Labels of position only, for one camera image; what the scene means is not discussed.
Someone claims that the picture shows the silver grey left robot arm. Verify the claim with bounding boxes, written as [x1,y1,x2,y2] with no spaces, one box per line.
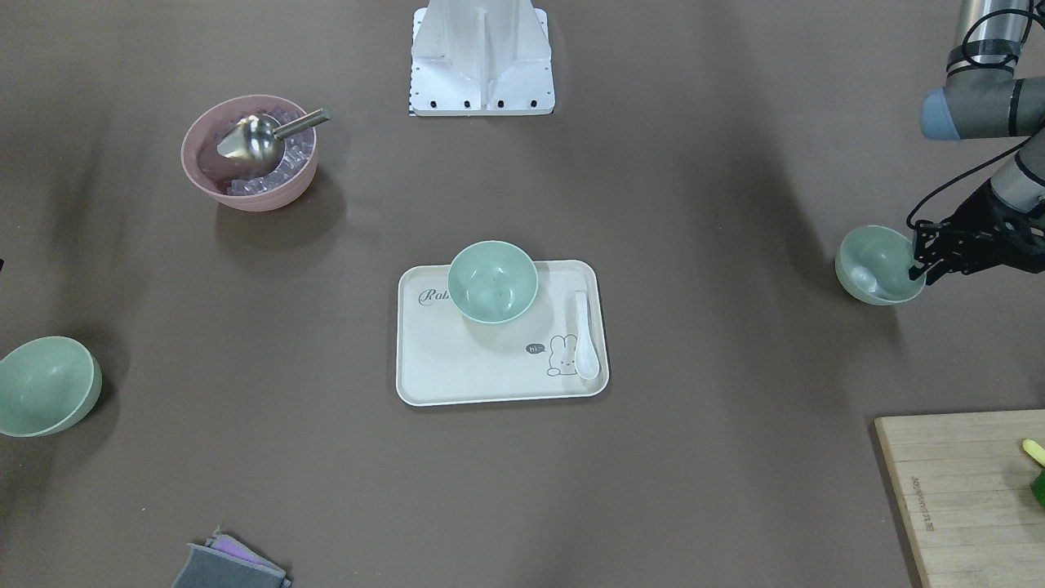
[906,1,1044,284]

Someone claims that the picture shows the grey folded cloth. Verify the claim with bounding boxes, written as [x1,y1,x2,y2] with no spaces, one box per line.
[172,531,292,587]

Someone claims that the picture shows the white ceramic spoon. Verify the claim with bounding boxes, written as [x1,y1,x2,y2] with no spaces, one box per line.
[574,291,600,381]

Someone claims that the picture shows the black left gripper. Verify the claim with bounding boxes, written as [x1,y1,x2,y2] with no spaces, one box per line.
[908,183,1044,286]

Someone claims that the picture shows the yellow plastic knife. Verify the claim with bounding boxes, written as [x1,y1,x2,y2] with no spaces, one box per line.
[1021,439,1045,468]

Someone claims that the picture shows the wooden cutting board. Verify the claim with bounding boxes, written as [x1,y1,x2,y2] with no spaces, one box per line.
[874,409,1044,587]

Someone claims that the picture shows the ice cubes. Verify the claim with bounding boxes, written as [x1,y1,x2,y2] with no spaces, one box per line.
[225,130,316,198]

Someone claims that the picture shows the green lime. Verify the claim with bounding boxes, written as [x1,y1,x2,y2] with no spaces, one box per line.
[1030,470,1045,509]

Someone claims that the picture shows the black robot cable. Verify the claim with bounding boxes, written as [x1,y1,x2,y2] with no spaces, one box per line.
[905,8,1036,231]

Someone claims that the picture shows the white camera stand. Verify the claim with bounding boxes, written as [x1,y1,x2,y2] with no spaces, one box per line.
[408,1,556,117]

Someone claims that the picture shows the green bowl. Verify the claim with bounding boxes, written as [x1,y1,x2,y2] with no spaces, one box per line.
[834,225,926,306]
[447,239,539,324]
[1,336,102,438]

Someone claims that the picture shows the metal scoop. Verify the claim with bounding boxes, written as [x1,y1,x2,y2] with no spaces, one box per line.
[210,109,330,181]

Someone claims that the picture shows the green bowl on tray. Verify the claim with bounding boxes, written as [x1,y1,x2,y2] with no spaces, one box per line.
[447,239,539,324]

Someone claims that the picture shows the cream rabbit tray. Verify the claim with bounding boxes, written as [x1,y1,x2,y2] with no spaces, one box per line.
[395,260,611,407]

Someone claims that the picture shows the pink bowl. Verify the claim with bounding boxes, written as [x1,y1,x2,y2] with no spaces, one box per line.
[180,94,328,212]

